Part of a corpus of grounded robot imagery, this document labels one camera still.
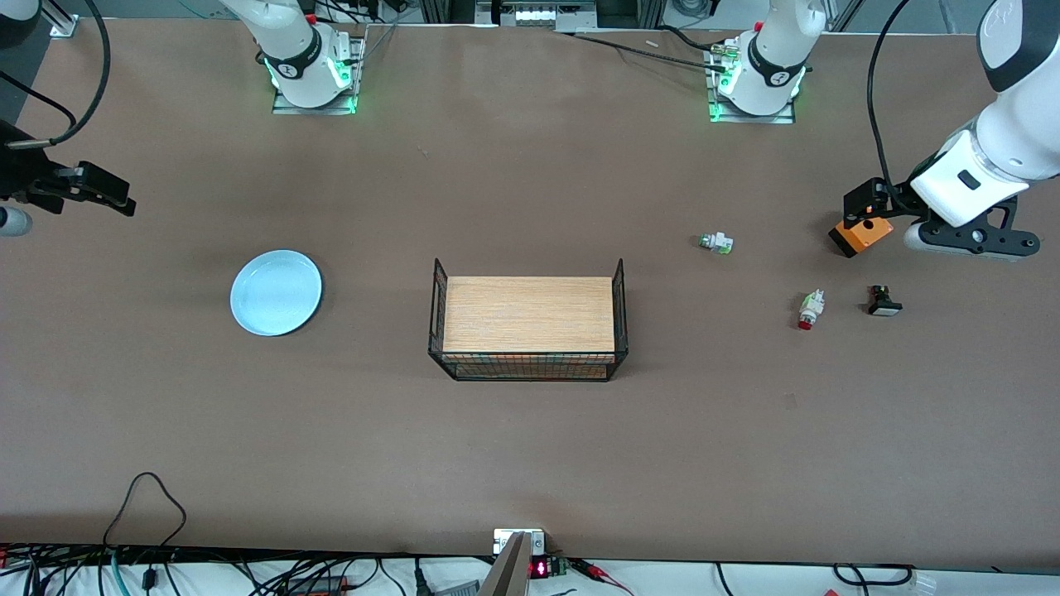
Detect light blue round plate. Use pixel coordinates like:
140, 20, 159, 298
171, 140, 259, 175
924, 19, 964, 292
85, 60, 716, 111
230, 250, 323, 337

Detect orange block with black end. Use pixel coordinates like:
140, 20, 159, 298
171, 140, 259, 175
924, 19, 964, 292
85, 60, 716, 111
829, 217, 895, 258

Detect light wooden board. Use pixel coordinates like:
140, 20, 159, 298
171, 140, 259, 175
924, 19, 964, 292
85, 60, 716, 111
443, 276, 616, 353

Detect grey device with white lights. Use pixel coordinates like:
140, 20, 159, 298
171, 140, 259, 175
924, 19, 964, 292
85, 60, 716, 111
476, 0, 597, 30

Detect red clip test leads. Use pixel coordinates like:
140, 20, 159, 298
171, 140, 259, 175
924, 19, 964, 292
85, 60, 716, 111
571, 559, 634, 596

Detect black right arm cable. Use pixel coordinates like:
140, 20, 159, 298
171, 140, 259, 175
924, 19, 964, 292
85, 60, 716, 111
4, 0, 113, 151

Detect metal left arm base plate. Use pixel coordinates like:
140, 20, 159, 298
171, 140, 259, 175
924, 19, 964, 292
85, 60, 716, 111
708, 37, 797, 125

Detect aluminium frame profile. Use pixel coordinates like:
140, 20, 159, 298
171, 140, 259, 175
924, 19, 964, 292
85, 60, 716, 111
40, 0, 80, 39

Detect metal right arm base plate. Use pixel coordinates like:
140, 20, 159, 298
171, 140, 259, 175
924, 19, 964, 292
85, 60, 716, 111
272, 33, 366, 115

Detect long black table cable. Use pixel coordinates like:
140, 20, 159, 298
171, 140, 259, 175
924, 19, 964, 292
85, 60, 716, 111
555, 23, 734, 74

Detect looped thin black cable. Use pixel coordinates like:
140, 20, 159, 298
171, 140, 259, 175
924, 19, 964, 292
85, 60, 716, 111
104, 472, 187, 549

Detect black wire basket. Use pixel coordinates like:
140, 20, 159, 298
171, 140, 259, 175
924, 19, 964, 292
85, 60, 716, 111
427, 258, 629, 382

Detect grey metal camera mount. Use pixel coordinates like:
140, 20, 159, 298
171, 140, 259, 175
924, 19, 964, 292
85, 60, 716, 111
479, 528, 547, 596

